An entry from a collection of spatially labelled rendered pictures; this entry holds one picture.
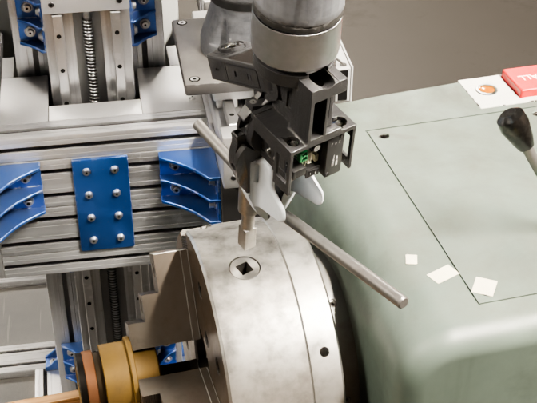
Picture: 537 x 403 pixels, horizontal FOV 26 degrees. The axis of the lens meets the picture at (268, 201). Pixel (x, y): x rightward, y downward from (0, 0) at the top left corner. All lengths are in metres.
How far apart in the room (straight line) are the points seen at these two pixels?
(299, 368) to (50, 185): 0.75
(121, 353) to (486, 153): 0.49
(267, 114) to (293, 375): 0.33
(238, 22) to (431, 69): 2.54
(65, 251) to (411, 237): 0.82
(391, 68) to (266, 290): 3.05
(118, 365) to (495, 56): 3.22
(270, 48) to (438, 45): 3.49
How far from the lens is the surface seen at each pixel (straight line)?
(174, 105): 1.87
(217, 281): 1.24
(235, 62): 1.05
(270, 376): 1.22
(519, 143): 1.23
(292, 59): 0.95
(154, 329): 1.34
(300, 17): 0.92
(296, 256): 1.27
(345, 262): 1.04
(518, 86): 1.55
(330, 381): 1.24
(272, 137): 1.00
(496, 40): 4.50
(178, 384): 1.31
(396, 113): 1.49
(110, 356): 1.32
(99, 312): 2.19
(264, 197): 1.08
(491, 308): 1.19
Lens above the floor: 2.01
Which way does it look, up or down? 35 degrees down
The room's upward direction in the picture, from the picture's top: straight up
